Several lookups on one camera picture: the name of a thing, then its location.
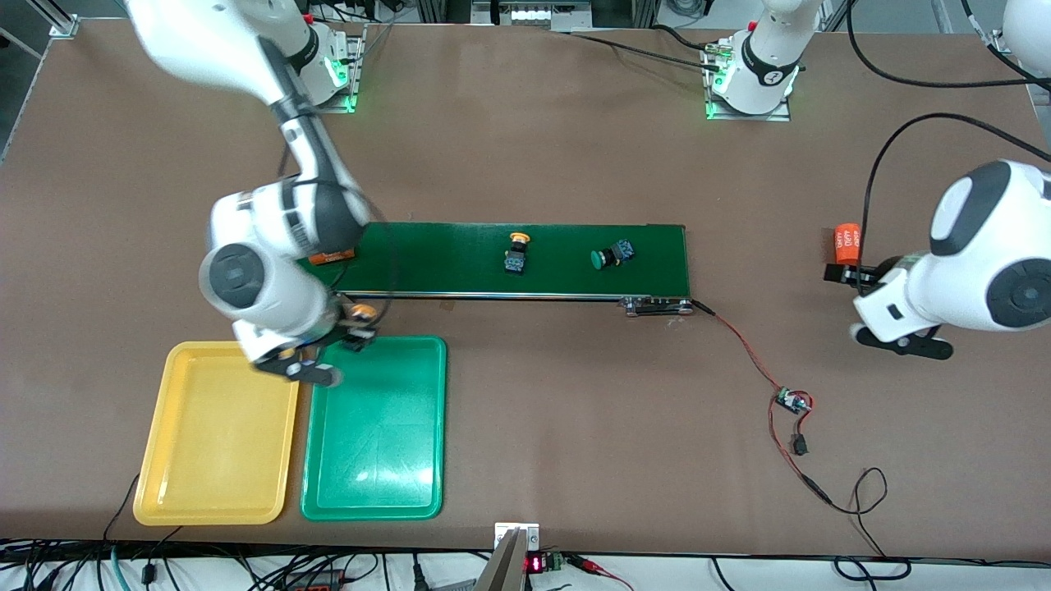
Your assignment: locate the orange power strip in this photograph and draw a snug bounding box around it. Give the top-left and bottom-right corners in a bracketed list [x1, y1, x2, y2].
[279, 570, 347, 591]

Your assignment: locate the black cable on table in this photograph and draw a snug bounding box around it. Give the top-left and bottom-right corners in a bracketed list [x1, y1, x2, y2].
[567, 25, 725, 73]

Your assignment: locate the aluminium frame profile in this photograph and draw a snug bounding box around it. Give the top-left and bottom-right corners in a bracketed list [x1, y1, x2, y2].
[37, 0, 80, 39]

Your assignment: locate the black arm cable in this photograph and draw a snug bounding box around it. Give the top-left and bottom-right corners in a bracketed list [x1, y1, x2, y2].
[275, 148, 400, 331]
[846, 0, 1051, 268]

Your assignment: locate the green plastic tray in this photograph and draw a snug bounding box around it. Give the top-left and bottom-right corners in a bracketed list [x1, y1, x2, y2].
[301, 336, 448, 521]

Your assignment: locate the red black motor wire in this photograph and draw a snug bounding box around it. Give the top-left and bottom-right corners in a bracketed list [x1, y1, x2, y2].
[690, 300, 785, 396]

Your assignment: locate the grey metal box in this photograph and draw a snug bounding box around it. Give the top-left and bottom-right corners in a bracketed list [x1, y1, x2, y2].
[470, 0, 594, 30]

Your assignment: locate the red black power lead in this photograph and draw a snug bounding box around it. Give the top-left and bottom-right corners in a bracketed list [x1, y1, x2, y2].
[768, 401, 912, 582]

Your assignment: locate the green mushroom push button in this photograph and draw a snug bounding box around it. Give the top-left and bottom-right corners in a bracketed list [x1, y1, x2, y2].
[590, 239, 637, 270]

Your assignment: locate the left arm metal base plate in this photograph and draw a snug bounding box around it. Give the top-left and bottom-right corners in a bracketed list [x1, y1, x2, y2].
[704, 37, 793, 122]

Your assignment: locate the yellow plastic tray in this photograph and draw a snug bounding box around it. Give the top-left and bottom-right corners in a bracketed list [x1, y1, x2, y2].
[133, 341, 303, 526]

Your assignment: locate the grey metal camera mount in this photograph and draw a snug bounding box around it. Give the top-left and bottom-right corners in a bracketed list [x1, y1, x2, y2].
[476, 522, 540, 591]

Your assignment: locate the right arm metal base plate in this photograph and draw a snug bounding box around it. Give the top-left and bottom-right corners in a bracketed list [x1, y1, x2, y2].
[316, 25, 366, 114]

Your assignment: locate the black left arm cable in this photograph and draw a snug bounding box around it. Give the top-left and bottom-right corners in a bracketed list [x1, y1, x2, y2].
[846, 0, 1051, 268]

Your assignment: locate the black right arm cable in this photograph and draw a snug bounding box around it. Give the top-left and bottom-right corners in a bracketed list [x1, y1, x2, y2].
[275, 148, 400, 331]

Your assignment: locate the green conveyor belt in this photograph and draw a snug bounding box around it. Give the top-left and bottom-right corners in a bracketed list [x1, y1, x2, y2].
[308, 219, 695, 317]

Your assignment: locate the thin black cable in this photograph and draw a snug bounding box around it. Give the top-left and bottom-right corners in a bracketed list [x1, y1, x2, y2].
[103, 474, 142, 544]

